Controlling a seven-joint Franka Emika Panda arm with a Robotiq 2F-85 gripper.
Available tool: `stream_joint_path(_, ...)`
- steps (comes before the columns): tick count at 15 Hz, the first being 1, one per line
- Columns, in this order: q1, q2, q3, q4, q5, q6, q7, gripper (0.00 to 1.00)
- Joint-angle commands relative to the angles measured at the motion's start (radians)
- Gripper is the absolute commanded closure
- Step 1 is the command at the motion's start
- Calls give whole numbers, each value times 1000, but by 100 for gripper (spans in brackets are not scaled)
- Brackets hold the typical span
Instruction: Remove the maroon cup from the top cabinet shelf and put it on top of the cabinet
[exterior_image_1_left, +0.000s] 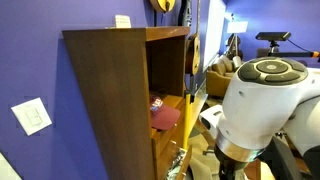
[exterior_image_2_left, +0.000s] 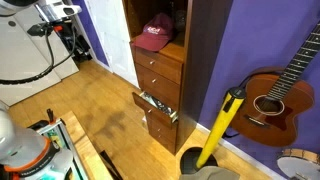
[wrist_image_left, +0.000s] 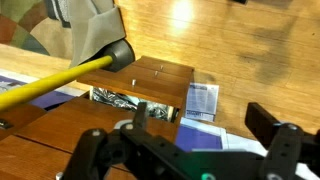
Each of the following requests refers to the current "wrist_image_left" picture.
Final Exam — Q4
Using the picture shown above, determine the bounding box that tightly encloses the printed paper leaflet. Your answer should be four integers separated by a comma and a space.
184, 82, 220, 123

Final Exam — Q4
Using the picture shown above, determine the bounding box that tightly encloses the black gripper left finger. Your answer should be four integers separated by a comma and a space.
63, 101, 198, 180

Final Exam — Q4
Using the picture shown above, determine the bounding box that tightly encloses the striped grey white fabric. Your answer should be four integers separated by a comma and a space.
44, 0, 73, 29

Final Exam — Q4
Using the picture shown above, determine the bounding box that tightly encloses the open drawer with clutter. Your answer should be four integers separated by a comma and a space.
77, 63, 188, 124

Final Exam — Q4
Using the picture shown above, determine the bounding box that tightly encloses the yellow pole with black cap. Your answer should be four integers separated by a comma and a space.
0, 54, 114, 113

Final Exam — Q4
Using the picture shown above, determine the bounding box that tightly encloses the black round pole base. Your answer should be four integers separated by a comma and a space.
99, 38, 136, 73

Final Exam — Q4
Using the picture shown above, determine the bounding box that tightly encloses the tall brown wooden cabinet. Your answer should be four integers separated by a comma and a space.
0, 54, 195, 180

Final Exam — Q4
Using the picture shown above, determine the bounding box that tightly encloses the multicolour patterned rug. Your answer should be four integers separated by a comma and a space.
0, 0, 73, 61

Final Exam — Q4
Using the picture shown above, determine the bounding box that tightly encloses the grey cloth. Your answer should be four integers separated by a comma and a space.
68, 0, 127, 69

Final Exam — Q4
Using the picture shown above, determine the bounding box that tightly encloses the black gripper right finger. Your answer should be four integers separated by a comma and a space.
245, 101, 320, 180

